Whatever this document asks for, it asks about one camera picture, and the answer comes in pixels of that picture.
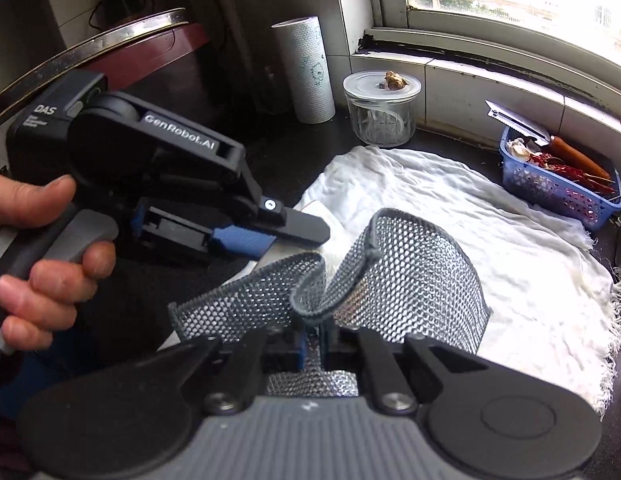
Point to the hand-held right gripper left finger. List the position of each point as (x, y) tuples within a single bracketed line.
[(298, 350)]

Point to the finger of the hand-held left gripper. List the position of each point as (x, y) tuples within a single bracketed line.
[(240, 241), (300, 227)]

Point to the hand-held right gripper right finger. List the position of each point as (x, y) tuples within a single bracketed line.
[(375, 370)]

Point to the silver mesh dishcloth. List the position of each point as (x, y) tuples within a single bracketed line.
[(415, 270)]

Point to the person's left hand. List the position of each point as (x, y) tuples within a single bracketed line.
[(40, 200)]

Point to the dark red cooker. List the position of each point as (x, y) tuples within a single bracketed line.
[(165, 60)]

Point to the glass jar with lid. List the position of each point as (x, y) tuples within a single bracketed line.
[(383, 120)]

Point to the paper towel roll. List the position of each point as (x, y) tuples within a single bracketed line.
[(305, 70)]

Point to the white cloth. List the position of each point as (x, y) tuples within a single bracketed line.
[(515, 280)]

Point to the ginger piece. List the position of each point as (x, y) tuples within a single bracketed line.
[(394, 81)]

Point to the garlic bulb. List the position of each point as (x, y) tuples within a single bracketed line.
[(520, 150)]

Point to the steel kitchen knife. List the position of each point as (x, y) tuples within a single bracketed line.
[(515, 122)]

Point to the blue plastic basket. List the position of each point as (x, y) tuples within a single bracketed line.
[(550, 192)]

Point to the dried red chillies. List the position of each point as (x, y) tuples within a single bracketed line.
[(575, 176)]

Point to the carrot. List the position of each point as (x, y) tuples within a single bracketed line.
[(580, 157)]

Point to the window frame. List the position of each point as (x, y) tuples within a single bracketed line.
[(470, 25)]

